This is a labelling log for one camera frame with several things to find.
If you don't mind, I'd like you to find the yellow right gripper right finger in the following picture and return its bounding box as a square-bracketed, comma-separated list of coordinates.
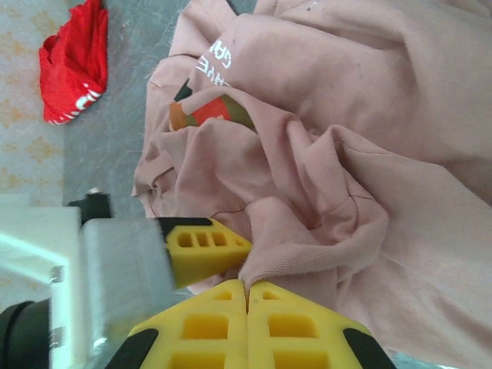
[247, 279, 397, 369]

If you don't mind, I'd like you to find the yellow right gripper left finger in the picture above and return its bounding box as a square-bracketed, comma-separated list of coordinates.
[107, 278, 249, 369]

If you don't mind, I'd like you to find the pink t-shirt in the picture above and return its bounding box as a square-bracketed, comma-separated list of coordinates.
[130, 0, 492, 366]

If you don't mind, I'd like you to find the red t-shirt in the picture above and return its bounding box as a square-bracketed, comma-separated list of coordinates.
[38, 0, 110, 126]

